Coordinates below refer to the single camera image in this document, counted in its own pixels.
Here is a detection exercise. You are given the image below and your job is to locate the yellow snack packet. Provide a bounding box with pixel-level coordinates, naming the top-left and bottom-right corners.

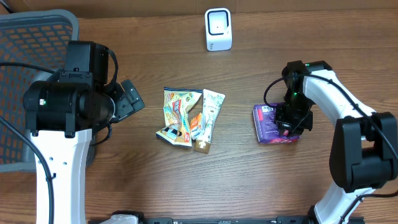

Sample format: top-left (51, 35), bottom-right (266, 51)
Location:
top-left (156, 87), bottom-right (203, 147)

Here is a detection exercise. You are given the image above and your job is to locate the red purple pad packet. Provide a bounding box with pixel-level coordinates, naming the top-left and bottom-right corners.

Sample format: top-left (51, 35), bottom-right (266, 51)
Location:
top-left (252, 104), bottom-right (300, 144)

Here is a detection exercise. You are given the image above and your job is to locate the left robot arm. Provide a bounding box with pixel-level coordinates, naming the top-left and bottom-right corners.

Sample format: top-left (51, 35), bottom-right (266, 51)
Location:
top-left (24, 70), bottom-right (144, 223)

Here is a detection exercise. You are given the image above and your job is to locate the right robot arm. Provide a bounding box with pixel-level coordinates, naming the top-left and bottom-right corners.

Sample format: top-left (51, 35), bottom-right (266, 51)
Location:
top-left (274, 60), bottom-right (397, 223)

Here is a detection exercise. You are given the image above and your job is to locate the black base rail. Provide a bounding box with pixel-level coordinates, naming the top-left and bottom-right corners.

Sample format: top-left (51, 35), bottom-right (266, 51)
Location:
top-left (141, 216), bottom-right (309, 224)

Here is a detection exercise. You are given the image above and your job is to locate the orange tissue packet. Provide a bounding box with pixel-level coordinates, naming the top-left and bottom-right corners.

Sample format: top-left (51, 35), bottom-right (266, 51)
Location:
top-left (190, 113), bottom-right (205, 140)

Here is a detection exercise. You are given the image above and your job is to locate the grey plastic shopping basket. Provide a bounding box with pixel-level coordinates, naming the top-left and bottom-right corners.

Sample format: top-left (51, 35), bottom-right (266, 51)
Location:
top-left (0, 9), bottom-right (96, 174)

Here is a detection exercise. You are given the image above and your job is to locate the white gold cream tube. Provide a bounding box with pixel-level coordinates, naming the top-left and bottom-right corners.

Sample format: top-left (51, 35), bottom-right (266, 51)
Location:
top-left (194, 89), bottom-right (225, 154)

